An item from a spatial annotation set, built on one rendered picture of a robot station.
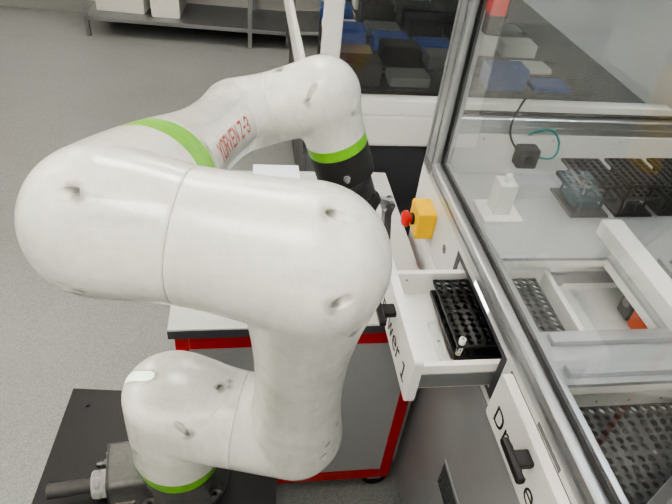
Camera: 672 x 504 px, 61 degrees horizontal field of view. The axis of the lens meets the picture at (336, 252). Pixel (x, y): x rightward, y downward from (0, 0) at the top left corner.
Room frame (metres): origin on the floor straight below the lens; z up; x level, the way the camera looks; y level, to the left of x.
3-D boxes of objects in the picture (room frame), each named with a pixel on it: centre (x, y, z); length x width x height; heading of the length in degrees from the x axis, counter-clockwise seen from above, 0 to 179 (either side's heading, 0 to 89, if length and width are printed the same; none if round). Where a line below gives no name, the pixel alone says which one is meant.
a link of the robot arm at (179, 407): (0.46, 0.18, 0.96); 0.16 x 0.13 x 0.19; 87
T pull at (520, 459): (0.49, -0.31, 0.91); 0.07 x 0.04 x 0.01; 11
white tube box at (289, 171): (1.35, 0.19, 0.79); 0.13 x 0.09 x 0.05; 101
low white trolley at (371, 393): (1.15, 0.10, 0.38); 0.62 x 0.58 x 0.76; 11
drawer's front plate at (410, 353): (0.78, -0.13, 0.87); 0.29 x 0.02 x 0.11; 11
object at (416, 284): (0.82, -0.34, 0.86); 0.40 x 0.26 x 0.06; 101
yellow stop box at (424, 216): (1.12, -0.19, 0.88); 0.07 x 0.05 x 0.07; 11
